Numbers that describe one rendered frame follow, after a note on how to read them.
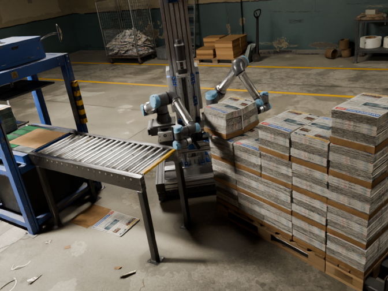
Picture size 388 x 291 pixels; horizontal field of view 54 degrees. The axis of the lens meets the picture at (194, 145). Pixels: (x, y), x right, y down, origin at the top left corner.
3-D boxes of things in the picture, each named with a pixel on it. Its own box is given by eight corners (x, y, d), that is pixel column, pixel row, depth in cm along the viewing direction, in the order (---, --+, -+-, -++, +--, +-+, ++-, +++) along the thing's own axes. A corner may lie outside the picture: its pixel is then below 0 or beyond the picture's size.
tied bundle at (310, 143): (321, 144, 291) (321, 115, 282) (357, 153, 270) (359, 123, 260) (290, 162, 270) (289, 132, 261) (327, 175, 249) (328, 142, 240)
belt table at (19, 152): (78, 137, 401) (76, 128, 397) (26, 165, 352) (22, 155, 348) (36, 130, 437) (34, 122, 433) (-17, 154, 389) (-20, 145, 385)
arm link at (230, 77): (206, 97, 383) (237, 55, 350) (213, 92, 395) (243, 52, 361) (215, 105, 382) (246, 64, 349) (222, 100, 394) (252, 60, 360)
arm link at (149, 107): (156, 114, 378) (171, 103, 327) (141, 118, 372) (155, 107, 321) (152, 102, 378) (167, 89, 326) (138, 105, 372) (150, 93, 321)
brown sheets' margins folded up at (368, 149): (353, 232, 298) (360, 116, 258) (391, 249, 277) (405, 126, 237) (324, 257, 277) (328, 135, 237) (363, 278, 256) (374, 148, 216)
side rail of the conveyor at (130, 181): (146, 189, 291) (144, 175, 286) (142, 192, 287) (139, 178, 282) (35, 162, 361) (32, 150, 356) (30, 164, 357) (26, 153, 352)
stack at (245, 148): (244, 196, 389) (238, 120, 354) (353, 247, 304) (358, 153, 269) (216, 213, 368) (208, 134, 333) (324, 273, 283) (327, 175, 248)
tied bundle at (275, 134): (290, 134, 312) (290, 108, 303) (321, 144, 291) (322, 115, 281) (258, 150, 292) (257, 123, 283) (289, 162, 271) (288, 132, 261)
